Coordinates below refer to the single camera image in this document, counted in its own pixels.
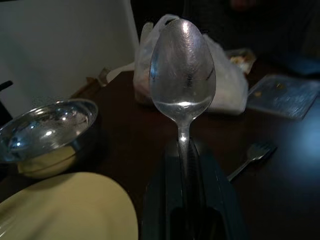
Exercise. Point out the black bar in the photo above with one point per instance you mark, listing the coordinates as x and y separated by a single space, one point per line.
5 100

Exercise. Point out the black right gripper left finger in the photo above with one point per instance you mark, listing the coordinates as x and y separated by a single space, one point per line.
162 195

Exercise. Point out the cream round plate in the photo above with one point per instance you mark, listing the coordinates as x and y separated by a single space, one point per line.
67 207

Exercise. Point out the silver metal fork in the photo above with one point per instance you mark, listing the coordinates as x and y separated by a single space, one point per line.
252 157

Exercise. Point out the white translucent plastic bag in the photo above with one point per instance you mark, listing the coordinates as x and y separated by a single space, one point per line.
225 82

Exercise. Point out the clear plastic container lid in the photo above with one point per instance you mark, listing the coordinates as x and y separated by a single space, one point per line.
282 96

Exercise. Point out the brown cardboard scrap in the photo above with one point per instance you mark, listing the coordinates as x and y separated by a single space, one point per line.
100 77

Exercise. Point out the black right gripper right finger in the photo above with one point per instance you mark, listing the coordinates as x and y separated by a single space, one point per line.
215 195

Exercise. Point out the clear food packet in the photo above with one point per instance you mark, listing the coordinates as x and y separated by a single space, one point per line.
241 58

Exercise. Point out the shiny steel bowl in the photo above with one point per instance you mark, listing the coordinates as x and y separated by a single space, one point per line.
47 132

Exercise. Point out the silver metal spoon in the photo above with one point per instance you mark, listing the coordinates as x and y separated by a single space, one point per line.
182 75

